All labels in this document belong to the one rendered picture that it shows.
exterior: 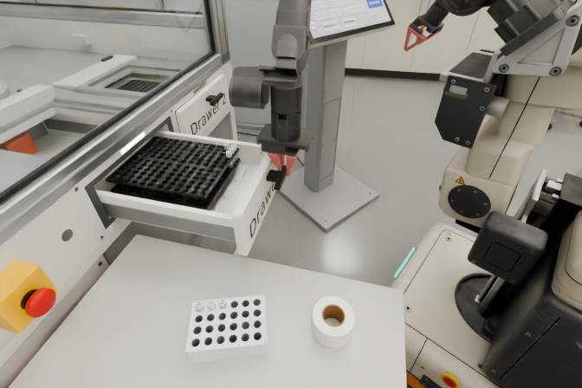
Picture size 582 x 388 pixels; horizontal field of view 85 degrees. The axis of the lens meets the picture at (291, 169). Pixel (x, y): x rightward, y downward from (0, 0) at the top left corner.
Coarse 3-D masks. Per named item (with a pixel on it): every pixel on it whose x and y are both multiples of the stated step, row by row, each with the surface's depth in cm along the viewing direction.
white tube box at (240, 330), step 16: (192, 304) 54; (240, 304) 54; (256, 304) 56; (192, 320) 52; (208, 320) 53; (224, 320) 52; (240, 320) 52; (256, 320) 52; (192, 336) 50; (208, 336) 50; (224, 336) 50; (240, 336) 50; (256, 336) 51; (192, 352) 48; (208, 352) 49; (224, 352) 49; (240, 352) 50; (256, 352) 50
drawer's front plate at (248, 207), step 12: (264, 156) 67; (264, 168) 63; (276, 168) 72; (252, 180) 60; (264, 180) 63; (252, 192) 57; (264, 192) 65; (240, 204) 55; (252, 204) 58; (240, 216) 53; (252, 216) 59; (264, 216) 67; (240, 228) 54; (252, 228) 60; (240, 240) 56; (252, 240) 61; (240, 252) 59
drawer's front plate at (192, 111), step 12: (216, 84) 99; (204, 96) 93; (228, 96) 109; (180, 108) 84; (192, 108) 88; (204, 108) 95; (216, 108) 102; (180, 120) 84; (192, 120) 89; (204, 120) 96; (180, 132) 86
